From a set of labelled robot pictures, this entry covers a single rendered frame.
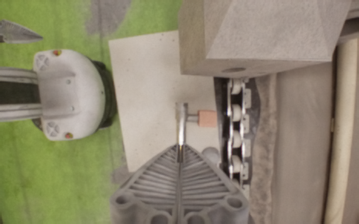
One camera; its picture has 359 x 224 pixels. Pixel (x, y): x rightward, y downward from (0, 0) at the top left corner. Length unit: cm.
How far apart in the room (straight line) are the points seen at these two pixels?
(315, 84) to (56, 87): 122
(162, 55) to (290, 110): 35
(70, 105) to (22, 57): 87
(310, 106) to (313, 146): 11
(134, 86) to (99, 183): 129
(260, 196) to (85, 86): 94
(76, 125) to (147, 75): 72
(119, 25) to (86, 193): 151
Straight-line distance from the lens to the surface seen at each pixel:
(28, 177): 197
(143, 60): 31
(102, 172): 145
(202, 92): 29
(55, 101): 113
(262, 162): 44
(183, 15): 21
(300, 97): 45
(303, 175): 52
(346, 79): 50
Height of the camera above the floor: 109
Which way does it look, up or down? 85 degrees down
